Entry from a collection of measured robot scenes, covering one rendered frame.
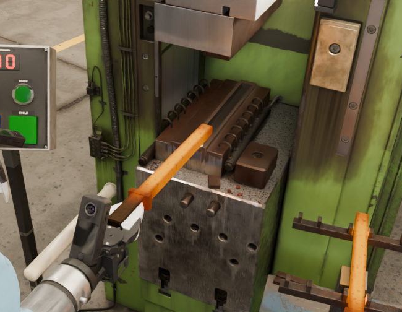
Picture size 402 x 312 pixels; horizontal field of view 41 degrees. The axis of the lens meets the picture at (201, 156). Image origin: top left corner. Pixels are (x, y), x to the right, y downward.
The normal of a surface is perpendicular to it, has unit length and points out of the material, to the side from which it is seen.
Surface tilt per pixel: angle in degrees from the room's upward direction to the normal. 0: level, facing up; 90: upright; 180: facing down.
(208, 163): 90
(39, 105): 60
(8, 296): 83
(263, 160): 0
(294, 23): 90
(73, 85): 0
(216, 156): 90
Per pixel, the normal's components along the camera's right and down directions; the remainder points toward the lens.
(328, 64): -0.40, 0.51
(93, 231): -0.33, 0.00
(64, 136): 0.04, -0.82
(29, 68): 0.04, 0.09
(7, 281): 0.99, 0.00
